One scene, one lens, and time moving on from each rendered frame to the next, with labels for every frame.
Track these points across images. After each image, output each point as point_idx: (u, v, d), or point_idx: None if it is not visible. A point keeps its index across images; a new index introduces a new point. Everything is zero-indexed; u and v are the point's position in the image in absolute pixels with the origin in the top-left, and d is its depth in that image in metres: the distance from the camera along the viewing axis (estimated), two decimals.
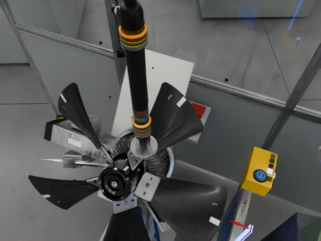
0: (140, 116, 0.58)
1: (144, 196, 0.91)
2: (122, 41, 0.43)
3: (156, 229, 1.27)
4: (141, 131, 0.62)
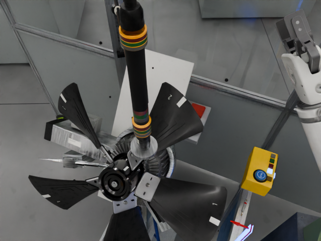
0: (140, 116, 0.58)
1: (144, 196, 0.91)
2: (122, 42, 0.43)
3: (156, 229, 1.27)
4: (141, 131, 0.62)
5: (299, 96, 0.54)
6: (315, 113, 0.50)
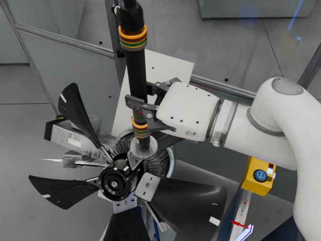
0: (140, 116, 0.58)
1: (144, 196, 0.91)
2: (122, 41, 0.43)
3: (156, 229, 1.27)
4: (140, 131, 0.62)
5: None
6: (213, 142, 0.51)
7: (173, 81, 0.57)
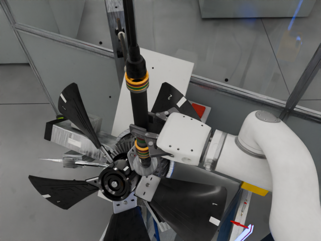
0: (142, 141, 0.66)
1: (144, 196, 0.91)
2: (127, 85, 0.51)
3: (156, 229, 1.27)
4: (143, 153, 0.70)
5: None
6: (206, 167, 0.60)
7: (171, 111, 0.65)
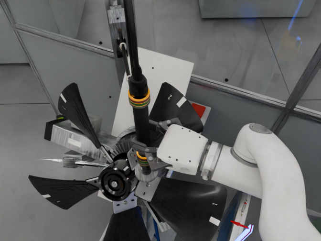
0: None
1: (144, 196, 0.91)
2: (130, 102, 0.55)
3: (156, 229, 1.27)
4: (144, 161, 0.74)
5: None
6: (203, 176, 0.63)
7: (173, 121, 0.69)
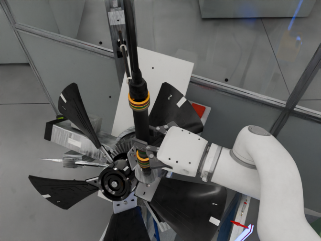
0: (144, 152, 0.71)
1: (144, 196, 0.91)
2: (130, 104, 0.56)
3: (156, 229, 1.27)
4: (144, 163, 0.75)
5: None
6: (202, 178, 0.64)
7: (170, 125, 0.69)
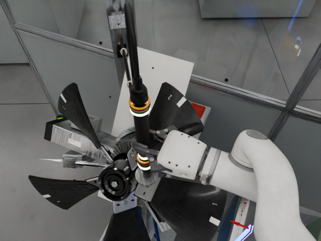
0: (144, 156, 0.72)
1: (144, 196, 0.91)
2: (131, 110, 0.57)
3: (156, 229, 1.27)
4: (144, 166, 0.76)
5: None
6: (202, 180, 0.66)
7: (170, 128, 0.71)
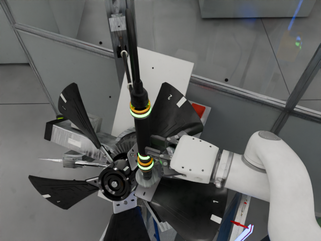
0: (144, 158, 0.73)
1: (144, 197, 0.91)
2: (132, 113, 0.58)
3: (156, 229, 1.27)
4: (144, 168, 0.77)
5: None
6: (216, 184, 0.66)
7: (180, 135, 0.71)
